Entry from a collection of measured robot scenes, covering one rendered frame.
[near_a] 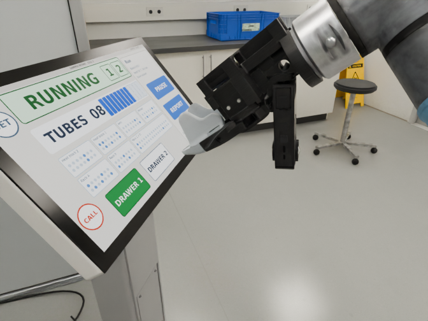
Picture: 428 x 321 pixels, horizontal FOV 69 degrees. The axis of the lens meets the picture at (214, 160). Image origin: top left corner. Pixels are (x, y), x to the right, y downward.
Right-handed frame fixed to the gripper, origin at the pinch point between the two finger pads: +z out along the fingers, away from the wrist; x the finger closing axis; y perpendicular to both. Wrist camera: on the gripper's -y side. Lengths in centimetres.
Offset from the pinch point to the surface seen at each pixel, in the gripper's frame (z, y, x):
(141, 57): 15.1, 20.6, -31.8
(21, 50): 61, 54, -50
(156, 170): 14.9, -0.6, -8.6
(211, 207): 99, -61, -124
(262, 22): 29, 16, -271
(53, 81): 15.0, 22.1, -3.7
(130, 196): 14.9, -0.3, 0.9
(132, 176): 14.9, 1.8, -2.8
